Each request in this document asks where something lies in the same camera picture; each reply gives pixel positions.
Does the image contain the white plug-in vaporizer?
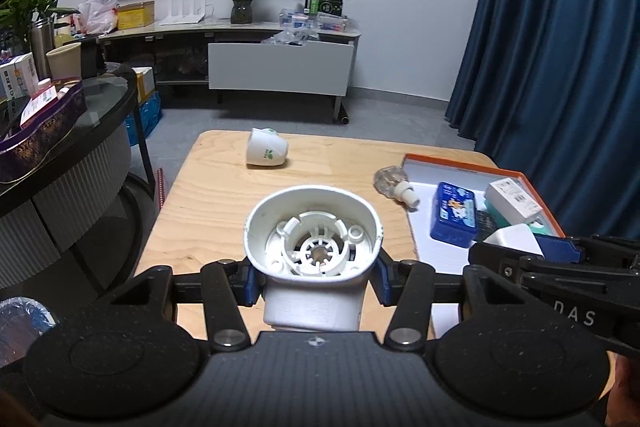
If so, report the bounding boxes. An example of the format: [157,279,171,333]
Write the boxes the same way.
[243,184,383,332]

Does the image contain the white square charger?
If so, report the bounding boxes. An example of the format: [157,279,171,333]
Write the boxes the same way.
[484,223,542,256]

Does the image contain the teal flat box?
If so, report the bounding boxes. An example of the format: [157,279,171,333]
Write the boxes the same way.
[482,199,554,238]

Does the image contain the blue cartoon tin box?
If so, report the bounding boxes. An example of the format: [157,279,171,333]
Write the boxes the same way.
[430,182,477,248]

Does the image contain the white labelled carton box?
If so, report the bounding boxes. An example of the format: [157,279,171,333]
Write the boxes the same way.
[485,178,542,225]

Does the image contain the clear liquid refill bottle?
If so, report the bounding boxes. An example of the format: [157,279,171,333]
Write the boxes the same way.
[373,166,420,209]

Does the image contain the orange-rimmed white box tray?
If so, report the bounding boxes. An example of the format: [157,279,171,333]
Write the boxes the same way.
[400,152,566,341]

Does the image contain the white cap with green logo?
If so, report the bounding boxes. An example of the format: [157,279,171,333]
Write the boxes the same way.
[245,128,288,167]

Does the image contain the black round side table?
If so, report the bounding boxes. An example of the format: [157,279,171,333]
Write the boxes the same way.
[1,64,156,293]

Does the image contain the dark blue curtain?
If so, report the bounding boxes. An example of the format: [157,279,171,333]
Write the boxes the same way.
[446,0,639,239]

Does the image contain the blue bag on floor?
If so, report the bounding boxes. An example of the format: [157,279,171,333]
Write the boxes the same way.
[125,92,162,146]

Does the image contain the white yellow carton on floor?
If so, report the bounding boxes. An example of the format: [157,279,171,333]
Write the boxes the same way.
[132,66,155,104]

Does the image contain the white media cabinet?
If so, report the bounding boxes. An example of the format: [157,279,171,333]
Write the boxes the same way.
[101,22,360,124]

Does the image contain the purple gift box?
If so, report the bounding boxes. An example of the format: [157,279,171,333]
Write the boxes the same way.
[1,80,87,184]

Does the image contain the white wifi router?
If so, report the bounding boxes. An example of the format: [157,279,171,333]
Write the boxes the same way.
[160,0,206,26]

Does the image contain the beige paper cup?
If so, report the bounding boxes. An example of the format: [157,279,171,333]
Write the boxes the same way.
[47,42,81,80]

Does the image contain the yellow cardboard box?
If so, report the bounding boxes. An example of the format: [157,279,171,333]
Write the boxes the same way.
[117,1,155,30]

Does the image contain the small white medicine box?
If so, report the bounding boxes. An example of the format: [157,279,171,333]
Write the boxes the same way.
[1,52,39,100]

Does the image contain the black green sign box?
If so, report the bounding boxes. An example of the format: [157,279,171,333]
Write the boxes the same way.
[305,0,344,17]

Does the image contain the white plastic bag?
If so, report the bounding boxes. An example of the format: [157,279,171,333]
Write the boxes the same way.
[78,0,118,36]

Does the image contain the steel thermos bottle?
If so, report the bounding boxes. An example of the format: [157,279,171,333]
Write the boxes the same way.
[30,17,55,79]

